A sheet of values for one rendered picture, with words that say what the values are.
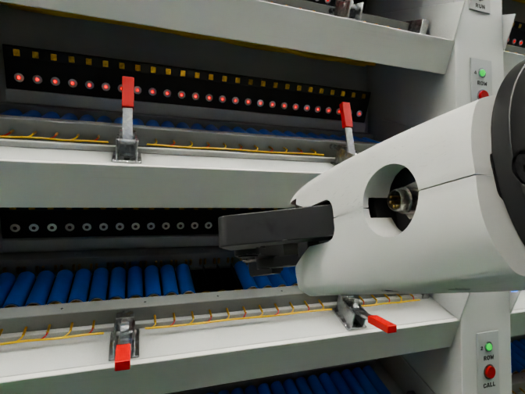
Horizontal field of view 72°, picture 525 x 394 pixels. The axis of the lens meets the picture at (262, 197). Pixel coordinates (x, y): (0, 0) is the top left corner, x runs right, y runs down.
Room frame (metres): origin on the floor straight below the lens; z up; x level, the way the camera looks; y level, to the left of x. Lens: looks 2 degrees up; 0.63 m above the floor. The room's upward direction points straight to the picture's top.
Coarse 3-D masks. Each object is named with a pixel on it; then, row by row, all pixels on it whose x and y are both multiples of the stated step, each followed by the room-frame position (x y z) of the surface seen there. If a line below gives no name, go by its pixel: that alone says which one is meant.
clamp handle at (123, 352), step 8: (120, 328) 0.36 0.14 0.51; (128, 328) 0.36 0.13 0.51; (120, 336) 0.35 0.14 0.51; (128, 336) 0.35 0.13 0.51; (120, 344) 0.33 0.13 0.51; (128, 344) 0.33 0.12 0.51; (120, 352) 0.31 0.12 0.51; (128, 352) 0.31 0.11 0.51; (120, 360) 0.30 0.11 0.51; (128, 360) 0.30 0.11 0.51; (120, 368) 0.30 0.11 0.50; (128, 368) 0.30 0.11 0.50
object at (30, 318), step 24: (264, 288) 0.46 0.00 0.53; (288, 288) 0.47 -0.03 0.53; (0, 312) 0.36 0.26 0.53; (24, 312) 0.37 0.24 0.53; (48, 312) 0.37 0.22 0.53; (72, 312) 0.38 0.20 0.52; (96, 312) 0.38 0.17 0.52; (144, 312) 0.40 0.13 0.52; (168, 312) 0.41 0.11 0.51; (192, 312) 0.42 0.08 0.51; (216, 312) 0.43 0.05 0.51; (72, 336) 0.37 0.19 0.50
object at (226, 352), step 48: (48, 240) 0.47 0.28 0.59; (96, 240) 0.49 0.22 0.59; (144, 240) 0.51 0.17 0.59; (192, 240) 0.54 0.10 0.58; (96, 336) 0.38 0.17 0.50; (144, 336) 0.39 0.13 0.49; (192, 336) 0.40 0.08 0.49; (240, 336) 0.41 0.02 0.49; (288, 336) 0.42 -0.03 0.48; (336, 336) 0.43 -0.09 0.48; (384, 336) 0.46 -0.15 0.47; (432, 336) 0.49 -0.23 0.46; (0, 384) 0.32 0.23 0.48; (48, 384) 0.33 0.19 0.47; (96, 384) 0.35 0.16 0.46; (144, 384) 0.37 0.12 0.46; (192, 384) 0.39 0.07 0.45
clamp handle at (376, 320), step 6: (354, 300) 0.45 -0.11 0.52; (354, 306) 0.45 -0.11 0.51; (354, 312) 0.45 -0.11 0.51; (360, 312) 0.44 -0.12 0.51; (366, 318) 0.42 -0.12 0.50; (372, 318) 0.41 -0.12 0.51; (378, 318) 0.41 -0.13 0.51; (372, 324) 0.41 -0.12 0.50; (378, 324) 0.40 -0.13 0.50; (384, 324) 0.39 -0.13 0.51; (390, 324) 0.39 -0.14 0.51; (384, 330) 0.39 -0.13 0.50; (390, 330) 0.39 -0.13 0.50; (396, 330) 0.39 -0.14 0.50
